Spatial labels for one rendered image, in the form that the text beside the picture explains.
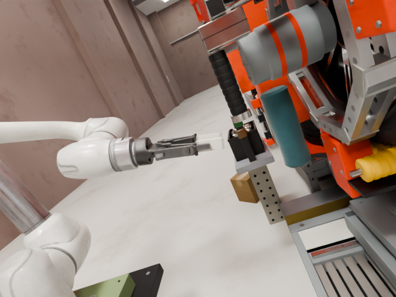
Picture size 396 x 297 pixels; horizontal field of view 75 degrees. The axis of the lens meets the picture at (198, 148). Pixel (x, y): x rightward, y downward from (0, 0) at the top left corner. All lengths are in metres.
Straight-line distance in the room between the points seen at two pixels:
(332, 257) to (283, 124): 0.57
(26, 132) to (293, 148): 0.80
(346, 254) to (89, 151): 0.97
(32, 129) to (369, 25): 0.82
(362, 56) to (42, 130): 0.80
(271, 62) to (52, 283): 0.84
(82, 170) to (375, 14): 0.66
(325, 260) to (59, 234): 0.97
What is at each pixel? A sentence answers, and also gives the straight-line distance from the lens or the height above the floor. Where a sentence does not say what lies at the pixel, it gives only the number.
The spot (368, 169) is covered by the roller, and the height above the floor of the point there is 0.52.
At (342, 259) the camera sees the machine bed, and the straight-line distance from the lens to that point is 1.18.
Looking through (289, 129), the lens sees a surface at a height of 0.61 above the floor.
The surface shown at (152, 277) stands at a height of 0.30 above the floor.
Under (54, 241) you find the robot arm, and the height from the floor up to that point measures 0.58.
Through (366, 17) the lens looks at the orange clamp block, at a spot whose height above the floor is 0.84.
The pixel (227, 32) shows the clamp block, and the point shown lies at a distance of 0.53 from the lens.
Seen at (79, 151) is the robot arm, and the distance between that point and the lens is 0.72.
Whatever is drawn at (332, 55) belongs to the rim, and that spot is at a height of 0.76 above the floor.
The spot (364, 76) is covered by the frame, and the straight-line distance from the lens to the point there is 0.51.
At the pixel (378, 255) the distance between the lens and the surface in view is 1.01.
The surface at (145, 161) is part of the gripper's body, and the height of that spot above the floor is 0.73.
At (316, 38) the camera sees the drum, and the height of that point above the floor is 0.84.
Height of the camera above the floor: 0.86
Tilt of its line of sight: 13 degrees down
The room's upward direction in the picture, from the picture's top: 25 degrees counter-clockwise
